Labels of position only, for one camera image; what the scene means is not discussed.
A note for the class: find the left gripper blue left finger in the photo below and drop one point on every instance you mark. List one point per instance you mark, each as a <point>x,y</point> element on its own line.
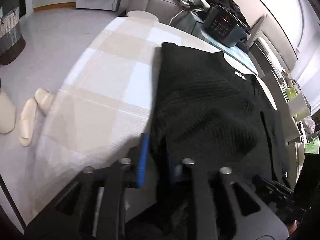
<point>143,150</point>

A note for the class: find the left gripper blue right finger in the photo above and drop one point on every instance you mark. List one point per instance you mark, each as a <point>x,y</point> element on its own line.
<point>174,168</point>

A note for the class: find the black knit sweater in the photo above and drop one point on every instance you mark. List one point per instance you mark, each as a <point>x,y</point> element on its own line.
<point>220,125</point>

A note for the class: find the black clothes pile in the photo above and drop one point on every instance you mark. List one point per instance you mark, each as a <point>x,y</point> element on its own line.
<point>231,7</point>

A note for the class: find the plaid bed cover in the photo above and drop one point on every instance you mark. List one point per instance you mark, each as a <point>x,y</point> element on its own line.
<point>103,105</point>

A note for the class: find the green tissue pack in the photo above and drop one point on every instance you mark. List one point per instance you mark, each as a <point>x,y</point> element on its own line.
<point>291,92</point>

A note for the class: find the cream slipper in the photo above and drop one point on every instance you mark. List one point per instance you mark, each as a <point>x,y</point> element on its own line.
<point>26,122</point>
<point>44,100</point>

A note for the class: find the light blue side table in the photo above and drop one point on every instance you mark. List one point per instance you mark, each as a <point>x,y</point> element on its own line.
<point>192,25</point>

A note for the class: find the white trash bin black bag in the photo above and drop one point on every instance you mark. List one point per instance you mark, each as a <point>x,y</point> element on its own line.
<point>7,113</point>

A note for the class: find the dark rice cooker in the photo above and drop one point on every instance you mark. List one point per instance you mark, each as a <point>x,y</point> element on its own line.
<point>224,27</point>

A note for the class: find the grey sofa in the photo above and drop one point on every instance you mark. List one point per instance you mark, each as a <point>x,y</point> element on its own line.
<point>168,12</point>

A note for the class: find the woven laundry basket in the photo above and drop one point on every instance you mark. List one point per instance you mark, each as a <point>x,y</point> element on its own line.
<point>12,42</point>

